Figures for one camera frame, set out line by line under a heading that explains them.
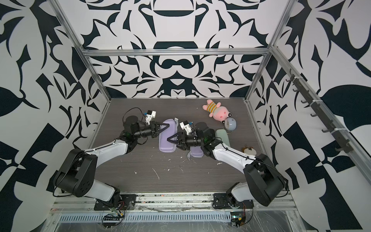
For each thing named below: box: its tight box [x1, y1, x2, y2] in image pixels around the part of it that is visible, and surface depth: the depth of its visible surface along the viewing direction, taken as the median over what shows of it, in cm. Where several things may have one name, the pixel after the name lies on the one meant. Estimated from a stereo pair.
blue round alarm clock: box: [223, 117, 238, 134], surface depth 98 cm
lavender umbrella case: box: [186, 145, 204, 159], surface depth 89 cm
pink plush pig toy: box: [201, 99, 232, 124], surface depth 107 cm
